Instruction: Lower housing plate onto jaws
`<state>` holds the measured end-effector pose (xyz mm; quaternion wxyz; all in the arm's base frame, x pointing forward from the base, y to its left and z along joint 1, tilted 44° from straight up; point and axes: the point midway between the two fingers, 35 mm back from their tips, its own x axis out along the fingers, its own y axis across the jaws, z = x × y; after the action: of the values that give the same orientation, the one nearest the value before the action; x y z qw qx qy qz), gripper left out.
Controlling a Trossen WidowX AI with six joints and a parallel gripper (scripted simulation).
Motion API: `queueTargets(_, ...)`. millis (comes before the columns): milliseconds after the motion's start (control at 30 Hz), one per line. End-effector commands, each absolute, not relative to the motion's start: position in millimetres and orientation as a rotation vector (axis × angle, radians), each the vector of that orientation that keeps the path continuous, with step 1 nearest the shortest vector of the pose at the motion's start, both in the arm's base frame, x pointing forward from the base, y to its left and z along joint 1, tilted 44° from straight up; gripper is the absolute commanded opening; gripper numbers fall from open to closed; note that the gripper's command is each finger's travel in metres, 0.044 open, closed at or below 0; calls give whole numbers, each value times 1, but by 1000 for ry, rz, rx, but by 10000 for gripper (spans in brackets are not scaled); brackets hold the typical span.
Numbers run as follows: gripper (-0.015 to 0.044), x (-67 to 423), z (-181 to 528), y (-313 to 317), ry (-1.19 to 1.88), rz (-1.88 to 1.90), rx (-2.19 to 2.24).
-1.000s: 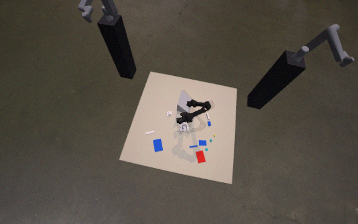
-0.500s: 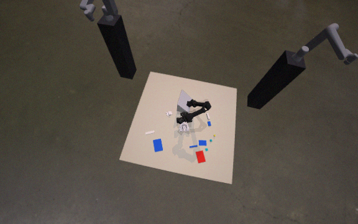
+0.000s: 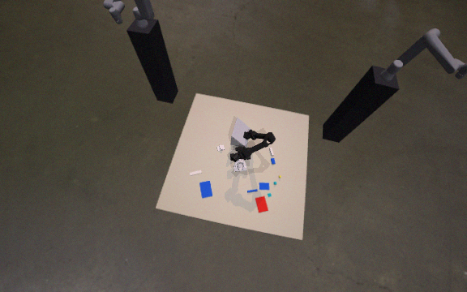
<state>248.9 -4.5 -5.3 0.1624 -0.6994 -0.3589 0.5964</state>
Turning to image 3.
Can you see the red rectangular plate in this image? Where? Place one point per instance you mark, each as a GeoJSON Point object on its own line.
{"type": "Point", "coordinates": [262, 204]}

